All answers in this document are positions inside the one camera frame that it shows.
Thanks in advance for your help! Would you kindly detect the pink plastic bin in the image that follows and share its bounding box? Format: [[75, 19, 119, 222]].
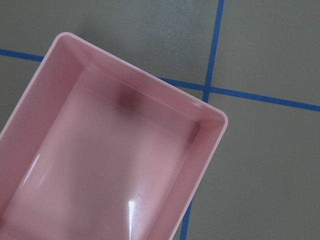
[[0, 32, 228, 240]]

